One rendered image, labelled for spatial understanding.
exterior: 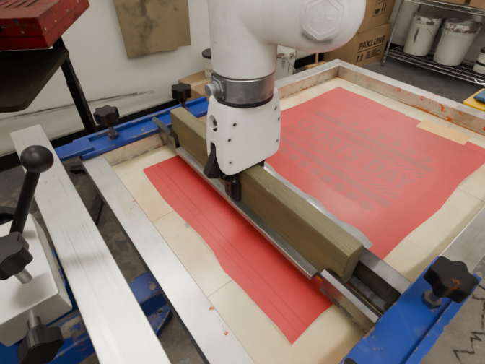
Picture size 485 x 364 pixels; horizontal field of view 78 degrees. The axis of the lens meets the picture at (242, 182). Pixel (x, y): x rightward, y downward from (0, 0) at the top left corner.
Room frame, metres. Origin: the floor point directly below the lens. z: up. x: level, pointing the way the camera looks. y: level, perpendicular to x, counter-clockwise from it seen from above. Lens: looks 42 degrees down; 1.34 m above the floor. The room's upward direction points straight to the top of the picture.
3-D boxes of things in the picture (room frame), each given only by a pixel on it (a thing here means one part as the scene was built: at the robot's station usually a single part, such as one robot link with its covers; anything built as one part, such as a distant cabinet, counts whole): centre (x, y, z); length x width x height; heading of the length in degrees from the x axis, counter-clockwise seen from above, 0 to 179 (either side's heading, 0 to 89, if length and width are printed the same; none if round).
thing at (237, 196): (0.33, 0.02, 1.03); 0.03 x 0.03 x 0.07; 38
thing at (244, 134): (0.35, 0.00, 1.12); 0.10 x 0.07 x 0.11; 128
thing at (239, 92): (0.35, 0.00, 1.18); 0.09 x 0.07 x 0.03; 128
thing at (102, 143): (0.55, 0.19, 0.97); 0.30 x 0.05 x 0.07; 128
